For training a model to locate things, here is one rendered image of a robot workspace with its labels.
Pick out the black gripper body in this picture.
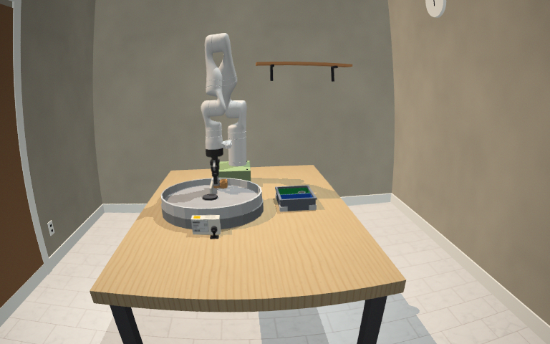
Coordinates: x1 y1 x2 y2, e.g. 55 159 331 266
206 148 223 166

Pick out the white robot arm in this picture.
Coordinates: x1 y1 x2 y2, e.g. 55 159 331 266
201 33 247 166

